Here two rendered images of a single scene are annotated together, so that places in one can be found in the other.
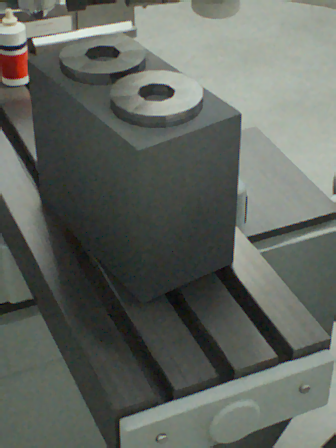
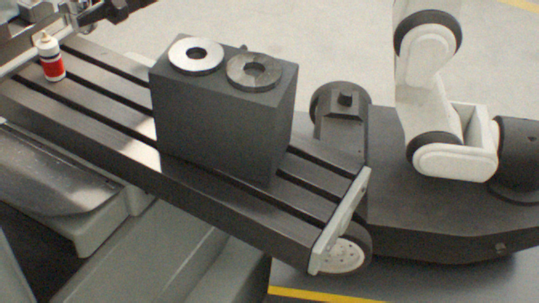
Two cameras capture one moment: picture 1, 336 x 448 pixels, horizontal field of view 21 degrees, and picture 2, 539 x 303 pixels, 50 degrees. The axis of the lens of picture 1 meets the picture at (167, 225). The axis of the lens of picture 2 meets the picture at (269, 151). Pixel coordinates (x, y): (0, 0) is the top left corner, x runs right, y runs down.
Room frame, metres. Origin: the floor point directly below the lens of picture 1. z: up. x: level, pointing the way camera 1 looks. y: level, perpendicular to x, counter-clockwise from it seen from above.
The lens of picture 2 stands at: (0.20, 0.45, 1.73)
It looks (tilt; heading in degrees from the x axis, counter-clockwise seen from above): 47 degrees down; 320
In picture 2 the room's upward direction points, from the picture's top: 5 degrees clockwise
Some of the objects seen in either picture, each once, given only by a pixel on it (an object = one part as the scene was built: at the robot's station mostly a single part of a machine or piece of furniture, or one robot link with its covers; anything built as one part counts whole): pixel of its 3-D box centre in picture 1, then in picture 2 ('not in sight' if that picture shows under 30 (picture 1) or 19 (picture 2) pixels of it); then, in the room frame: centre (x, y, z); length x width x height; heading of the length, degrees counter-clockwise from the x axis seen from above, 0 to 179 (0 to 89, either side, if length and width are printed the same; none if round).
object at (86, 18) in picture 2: not in sight; (93, 16); (1.06, 0.16, 1.14); 0.06 x 0.02 x 0.03; 101
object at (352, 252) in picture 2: not in sight; (332, 247); (0.73, -0.23, 0.50); 0.20 x 0.05 x 0.20; 47
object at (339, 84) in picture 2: not in sight; (340, 108); (1.11, -0.59, 0.50); 0.20 x 0.05 x 0.20; 47
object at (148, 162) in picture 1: (131, 156); (224, 107); (0.82, 0.04, 1.05); 0.22 x 0.12 x 0.20; 34
